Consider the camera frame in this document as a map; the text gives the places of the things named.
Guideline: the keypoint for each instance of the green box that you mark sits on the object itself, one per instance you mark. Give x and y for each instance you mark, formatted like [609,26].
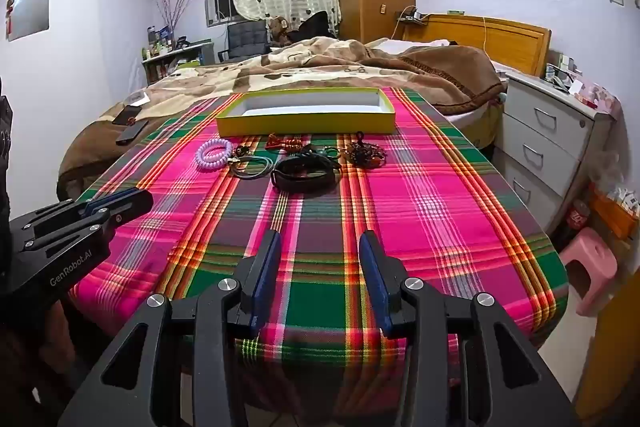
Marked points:
[188,64]

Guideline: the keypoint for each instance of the pink floral box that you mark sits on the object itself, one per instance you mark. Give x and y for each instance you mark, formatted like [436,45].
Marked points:
[600,97]

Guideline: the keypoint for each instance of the white power strip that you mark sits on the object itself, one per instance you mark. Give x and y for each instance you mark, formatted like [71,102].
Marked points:
[412,17]

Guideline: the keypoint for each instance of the brown patterned blanket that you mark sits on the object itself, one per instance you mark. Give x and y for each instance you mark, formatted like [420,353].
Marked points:
[310,67]

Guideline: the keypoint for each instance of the black remote control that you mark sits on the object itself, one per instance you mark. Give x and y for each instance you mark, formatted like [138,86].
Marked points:
[132,132]

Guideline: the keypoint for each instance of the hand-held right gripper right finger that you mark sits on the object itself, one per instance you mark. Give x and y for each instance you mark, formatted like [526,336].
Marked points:
[372,277]

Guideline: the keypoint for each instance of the white desk with bottles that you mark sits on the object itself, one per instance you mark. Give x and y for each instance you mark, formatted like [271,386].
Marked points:
[170,57]

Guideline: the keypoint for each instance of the purple dried flower branches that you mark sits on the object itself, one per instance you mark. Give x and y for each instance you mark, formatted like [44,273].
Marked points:
[172,12]

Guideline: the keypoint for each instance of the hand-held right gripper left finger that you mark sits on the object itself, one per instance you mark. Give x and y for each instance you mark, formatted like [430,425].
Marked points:
[264,277]

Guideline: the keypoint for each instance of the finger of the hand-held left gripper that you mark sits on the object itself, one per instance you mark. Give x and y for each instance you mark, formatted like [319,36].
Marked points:
[112,201]
[65,234]

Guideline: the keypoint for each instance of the black hair band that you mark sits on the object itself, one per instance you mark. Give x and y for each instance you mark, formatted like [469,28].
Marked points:
[280,182]

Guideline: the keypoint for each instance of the white pillow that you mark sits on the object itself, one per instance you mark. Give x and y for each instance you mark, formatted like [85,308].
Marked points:
[420,46]

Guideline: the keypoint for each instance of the dark smartphone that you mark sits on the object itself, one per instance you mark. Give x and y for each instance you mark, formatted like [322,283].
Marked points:
[126,114]

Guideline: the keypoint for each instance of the black pillow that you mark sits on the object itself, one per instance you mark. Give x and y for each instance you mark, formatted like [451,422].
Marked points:
[312,27]

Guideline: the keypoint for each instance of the brown beaded hair ornament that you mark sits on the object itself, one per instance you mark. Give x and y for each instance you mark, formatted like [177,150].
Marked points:
[365,153]

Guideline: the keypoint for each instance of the silver wall poster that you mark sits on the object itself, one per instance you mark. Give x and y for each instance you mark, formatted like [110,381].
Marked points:
[29,9]

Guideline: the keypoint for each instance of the white drawer nightstand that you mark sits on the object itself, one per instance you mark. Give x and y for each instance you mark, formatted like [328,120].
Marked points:
[540,142]

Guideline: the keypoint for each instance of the orange storage box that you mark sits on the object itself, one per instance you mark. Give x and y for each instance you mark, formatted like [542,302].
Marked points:
[612,214]

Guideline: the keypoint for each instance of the white card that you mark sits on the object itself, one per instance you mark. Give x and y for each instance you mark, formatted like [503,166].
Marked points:
[136,98]

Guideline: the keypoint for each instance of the pink plastic stool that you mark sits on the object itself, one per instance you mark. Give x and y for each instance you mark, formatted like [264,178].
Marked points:
[590,267]

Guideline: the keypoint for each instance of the window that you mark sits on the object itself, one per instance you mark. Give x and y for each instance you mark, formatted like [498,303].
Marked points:
[217,4]

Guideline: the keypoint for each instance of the black office chair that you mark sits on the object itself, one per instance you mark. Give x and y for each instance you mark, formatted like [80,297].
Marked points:
[245,39]

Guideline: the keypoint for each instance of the brown teddy bear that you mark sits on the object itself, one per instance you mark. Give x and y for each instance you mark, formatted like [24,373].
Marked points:
[277,29]

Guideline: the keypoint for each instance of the pink green plaid tablecloth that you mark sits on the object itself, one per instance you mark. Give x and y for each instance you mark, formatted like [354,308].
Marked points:
[320,227]

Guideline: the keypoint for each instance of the yellow cardboard box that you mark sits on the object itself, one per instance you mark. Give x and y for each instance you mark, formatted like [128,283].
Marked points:
[305,121]

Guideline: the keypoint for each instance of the wooden bed headboard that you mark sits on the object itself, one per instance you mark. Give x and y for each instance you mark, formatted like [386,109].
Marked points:
[500,39]

